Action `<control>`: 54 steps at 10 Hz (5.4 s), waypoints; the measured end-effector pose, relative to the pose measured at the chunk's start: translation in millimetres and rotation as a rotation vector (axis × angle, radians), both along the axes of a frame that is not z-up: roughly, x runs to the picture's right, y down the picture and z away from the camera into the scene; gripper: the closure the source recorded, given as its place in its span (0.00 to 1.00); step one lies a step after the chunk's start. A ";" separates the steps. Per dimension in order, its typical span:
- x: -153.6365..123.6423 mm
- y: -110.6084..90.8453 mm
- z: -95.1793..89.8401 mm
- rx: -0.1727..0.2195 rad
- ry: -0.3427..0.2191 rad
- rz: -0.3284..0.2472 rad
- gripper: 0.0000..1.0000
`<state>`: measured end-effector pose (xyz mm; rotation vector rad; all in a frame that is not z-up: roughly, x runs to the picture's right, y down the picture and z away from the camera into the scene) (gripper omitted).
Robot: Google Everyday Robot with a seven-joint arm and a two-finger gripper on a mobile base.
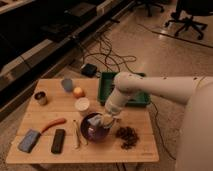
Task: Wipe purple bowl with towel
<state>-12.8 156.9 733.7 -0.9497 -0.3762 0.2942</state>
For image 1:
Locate orange fruit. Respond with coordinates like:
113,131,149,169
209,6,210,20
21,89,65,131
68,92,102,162
73,87,85,98

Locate yellow banana peel strip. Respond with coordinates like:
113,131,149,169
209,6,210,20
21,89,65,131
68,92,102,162
73,120,88,149

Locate black floor cables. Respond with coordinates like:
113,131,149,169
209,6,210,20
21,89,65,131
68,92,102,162
69,33,138,74

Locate white plastic cup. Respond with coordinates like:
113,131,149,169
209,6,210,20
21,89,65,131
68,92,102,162
75,97,90,116

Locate orange carrot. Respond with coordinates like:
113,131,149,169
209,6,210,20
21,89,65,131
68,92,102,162
41,118,67,134

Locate blue sponge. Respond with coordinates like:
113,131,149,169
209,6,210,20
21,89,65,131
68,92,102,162
18,129,41,153

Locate green plastic tray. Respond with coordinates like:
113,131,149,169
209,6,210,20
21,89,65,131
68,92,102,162
97,72,151,107

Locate light blue towel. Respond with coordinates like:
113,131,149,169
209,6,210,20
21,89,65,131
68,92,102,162
88,114,103,126

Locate wooden table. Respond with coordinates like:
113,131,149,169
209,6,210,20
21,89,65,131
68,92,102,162
6,79,159,164

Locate blue cup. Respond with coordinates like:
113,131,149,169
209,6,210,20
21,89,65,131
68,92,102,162
61,78,73,92

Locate black remote control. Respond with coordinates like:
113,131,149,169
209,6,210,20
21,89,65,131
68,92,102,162
51,129,65,154

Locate dark dried fruit pile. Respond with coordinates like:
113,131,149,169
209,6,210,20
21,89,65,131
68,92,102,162
115,127,139,150

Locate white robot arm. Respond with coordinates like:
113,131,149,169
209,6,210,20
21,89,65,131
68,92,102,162
105,72,213,171

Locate black power box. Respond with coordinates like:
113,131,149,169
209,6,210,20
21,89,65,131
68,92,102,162
81,63,97,77

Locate metal can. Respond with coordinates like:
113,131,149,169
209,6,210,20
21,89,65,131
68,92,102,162
34,91,47,106

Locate black office chair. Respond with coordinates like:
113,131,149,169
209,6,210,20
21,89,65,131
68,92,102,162
130,0,164,17
165,0,213,40

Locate purple bowl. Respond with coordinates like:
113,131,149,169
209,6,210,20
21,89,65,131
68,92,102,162
80,113,110,142

